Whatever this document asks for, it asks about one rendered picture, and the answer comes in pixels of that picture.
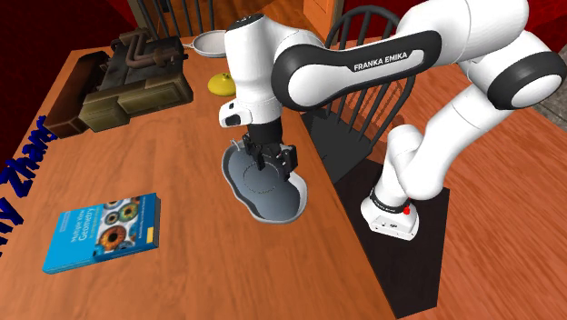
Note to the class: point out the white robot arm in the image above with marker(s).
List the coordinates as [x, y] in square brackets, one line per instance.
[447, 128]

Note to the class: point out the orange wooden door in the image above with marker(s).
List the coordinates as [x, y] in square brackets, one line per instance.
[325, 15]

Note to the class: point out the black spindle-back chair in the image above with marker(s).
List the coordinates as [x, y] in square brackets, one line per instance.
[341, 146]

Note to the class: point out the blue book with eye pictures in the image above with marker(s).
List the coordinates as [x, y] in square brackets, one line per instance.
[97, 235]

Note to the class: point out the wooden table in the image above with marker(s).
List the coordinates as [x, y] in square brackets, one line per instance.
[186, 146]

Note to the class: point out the dark brown long box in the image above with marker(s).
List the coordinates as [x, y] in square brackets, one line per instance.
[71, 97]

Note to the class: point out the black robot stand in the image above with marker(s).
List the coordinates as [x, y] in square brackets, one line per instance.
[398, 274]

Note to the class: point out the pale grey bowl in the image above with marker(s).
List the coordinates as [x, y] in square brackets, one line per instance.
[210, 43]

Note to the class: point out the dark spindle-back chair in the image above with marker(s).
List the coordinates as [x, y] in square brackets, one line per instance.
[177, 17]

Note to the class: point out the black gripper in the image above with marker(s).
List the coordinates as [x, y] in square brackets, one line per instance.
[265, 133]

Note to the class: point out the blue block letters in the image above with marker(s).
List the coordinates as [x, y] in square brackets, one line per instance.
[24, 173]

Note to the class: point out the grey irregular shallow dish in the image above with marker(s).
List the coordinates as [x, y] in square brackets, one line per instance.
[265, 195]

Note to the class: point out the olive machine with brown pipes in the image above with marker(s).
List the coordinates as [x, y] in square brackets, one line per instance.
[137, 88]

